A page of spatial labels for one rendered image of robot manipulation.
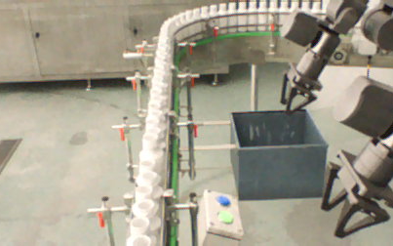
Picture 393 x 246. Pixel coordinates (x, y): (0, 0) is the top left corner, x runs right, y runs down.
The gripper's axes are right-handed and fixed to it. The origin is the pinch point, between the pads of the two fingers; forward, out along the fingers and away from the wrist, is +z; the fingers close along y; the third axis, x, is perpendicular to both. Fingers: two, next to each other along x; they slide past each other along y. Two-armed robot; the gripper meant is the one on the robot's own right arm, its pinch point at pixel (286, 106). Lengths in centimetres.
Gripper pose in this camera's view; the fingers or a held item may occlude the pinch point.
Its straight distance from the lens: 116.8
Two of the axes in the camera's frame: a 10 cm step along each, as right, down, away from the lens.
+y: 0.2, 4.5, -8.9
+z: -4.2, 8.1, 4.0
